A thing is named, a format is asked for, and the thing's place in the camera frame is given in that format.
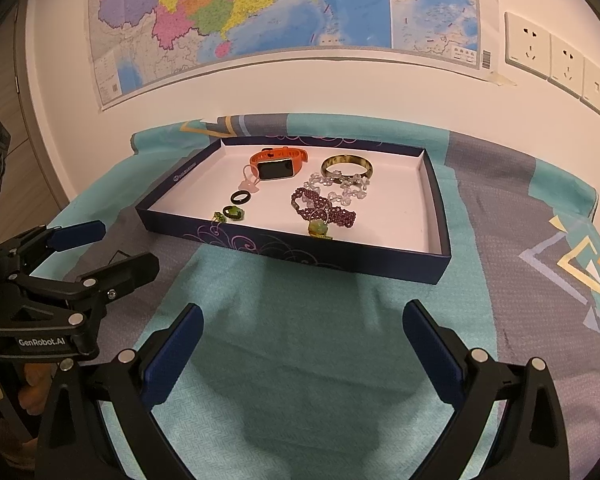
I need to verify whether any brown amber bangle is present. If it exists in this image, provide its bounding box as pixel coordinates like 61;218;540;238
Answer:
321;155;374;180

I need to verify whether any white wall socket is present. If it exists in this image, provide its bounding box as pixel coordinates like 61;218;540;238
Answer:
547;35;587;99
504;11;554;81

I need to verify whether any dark blue shallow cardboard box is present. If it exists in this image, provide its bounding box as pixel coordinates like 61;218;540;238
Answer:
136;136;453;286

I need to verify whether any teal grey printed tablecloth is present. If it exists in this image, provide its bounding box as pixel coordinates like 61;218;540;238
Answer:
45;112;600;480

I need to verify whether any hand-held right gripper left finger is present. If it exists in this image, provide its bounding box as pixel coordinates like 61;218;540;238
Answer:
32;302;205;480

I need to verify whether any clear crystal bead bracelet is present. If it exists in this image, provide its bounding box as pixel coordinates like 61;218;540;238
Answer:
304;170;371;206

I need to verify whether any pink stone ring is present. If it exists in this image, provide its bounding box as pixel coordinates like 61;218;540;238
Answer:
239;164;261;194

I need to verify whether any person's left hand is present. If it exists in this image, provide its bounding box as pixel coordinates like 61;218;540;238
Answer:
19;364;57;410

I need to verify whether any beige cabinet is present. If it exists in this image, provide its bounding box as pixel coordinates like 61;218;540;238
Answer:
0;0;73;231

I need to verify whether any white wall switch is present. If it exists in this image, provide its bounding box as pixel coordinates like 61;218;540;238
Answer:
580;57;600;117

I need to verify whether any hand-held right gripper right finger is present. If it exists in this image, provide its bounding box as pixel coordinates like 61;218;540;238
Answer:
402;299;571;480

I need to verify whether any colourful wall map poster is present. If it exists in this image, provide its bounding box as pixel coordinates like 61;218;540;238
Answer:
87;0;486;113

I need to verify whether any orange smart watch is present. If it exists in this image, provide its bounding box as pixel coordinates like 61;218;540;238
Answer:
250;146;310;182

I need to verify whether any green amber stone pendant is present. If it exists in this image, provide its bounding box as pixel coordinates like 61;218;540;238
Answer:
307;217;334;241

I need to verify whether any dark purple bead bracelet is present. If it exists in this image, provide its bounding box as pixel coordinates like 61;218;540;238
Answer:
290;186;357;229

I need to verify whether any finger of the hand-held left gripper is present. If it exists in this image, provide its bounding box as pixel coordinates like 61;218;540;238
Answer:
0;220;106;282
77;252;161;303

